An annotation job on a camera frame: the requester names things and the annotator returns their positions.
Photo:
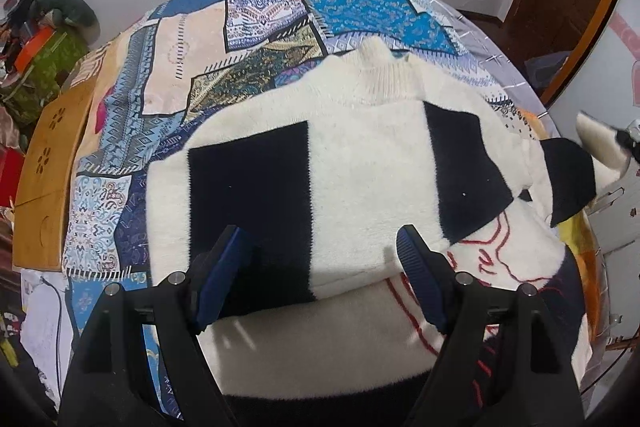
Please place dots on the white and black fleece sweater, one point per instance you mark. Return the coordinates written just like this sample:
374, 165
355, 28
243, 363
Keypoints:
370, 167

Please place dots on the orange yellow cloth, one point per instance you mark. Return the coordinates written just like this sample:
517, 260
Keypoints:
585, 267

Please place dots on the white garment with red stitching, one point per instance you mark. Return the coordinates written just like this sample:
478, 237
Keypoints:
330, 337

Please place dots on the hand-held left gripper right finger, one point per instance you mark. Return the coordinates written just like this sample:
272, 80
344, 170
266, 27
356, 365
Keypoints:
417, 264

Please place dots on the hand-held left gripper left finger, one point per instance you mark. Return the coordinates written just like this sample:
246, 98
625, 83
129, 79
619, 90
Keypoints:
222, 274

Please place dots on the blue patchwork blanket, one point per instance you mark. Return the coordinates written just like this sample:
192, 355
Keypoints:
165, 72

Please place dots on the grey plush toy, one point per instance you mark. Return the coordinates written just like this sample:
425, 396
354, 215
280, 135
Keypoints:
67, 4

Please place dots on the green patterned cloth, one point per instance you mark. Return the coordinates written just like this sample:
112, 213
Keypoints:
47, 62

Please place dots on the orange box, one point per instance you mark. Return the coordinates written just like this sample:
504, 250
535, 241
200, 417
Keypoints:
32, 47

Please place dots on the wooden board with flower cutouts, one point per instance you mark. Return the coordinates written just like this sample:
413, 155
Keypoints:
47, 167

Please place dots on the red box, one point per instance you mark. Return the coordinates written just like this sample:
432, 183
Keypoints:
10, 172

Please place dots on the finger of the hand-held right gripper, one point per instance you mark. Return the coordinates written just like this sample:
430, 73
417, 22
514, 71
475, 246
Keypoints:
624, 141

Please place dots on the white paper pile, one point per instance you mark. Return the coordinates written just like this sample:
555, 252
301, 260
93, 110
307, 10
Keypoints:
42, 332

